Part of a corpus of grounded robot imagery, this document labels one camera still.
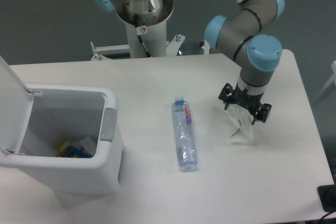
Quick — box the white paper wrapper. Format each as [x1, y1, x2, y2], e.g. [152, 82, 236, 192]
[222, 104, 255, 145]

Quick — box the clear plastic water bottle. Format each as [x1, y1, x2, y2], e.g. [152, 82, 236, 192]
[171, 96, 198, 172]

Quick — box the white trash can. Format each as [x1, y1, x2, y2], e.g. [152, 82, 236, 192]
[1, 83, 123, 194]

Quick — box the black device at edge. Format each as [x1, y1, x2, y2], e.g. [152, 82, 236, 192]
[317, 185, 335, 212]

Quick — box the white metal base frame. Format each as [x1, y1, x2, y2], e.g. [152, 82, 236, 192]
[90, 33, 211, 61]

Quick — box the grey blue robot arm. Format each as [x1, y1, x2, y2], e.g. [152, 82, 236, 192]
[94, 0, 285, 122]

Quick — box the white trash in bin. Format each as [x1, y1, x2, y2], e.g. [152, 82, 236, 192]
[71, 136, 97, 156]

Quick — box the white trash can lid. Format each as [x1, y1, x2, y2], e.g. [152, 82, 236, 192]
[1, 58, 34, 154]

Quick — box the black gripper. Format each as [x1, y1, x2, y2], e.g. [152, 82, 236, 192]
[218, 83, 272, 125]

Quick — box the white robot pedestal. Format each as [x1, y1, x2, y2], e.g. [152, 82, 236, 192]
[117, 0, 174, 44]

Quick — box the white furniture leg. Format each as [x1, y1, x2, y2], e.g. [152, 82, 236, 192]
[312, 61, 335, 104]

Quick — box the yellow blue trash item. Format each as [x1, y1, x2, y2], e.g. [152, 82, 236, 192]
[55, 142, 93, 158]

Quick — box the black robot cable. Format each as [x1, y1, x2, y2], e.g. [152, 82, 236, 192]
[133, 13, 153, 58]

